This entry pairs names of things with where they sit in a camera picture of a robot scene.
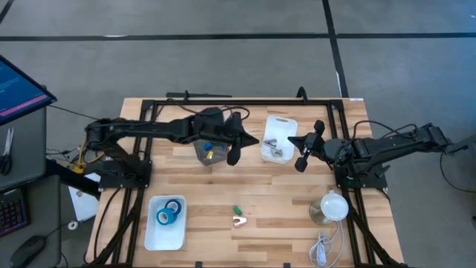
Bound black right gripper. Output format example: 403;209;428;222
288;119;335;174

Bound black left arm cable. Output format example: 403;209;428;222
219;105;251;121

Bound black keyboard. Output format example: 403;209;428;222
0;187;30;238

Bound black handled scissors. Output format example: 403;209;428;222
0;127;15;176

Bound yellow clamp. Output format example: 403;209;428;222
72;139;105;175

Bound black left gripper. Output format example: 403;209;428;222
193;106;260;167

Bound large white plastic bin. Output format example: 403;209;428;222
144;195;188;252

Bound white lamp cable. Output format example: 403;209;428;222
309;219;346;267

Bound grey desk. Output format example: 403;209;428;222
0;106;62;268

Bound black computer mouse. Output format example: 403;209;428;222
9;234;46;268

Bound grey translucent plastic bin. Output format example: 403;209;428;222
192;138;231;167

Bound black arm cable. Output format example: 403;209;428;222
219;105;251;121
351;119;419;141

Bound blue screen monitor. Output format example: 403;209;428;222
0;54;58;127

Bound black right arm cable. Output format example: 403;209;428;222
351;119;419;141

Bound white mushroom-shaped lamp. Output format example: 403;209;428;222
309;189;350;226

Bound small white plastic bin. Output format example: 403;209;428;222
260;115;298;165

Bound white paper sheet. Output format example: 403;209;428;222
68;173;100;223

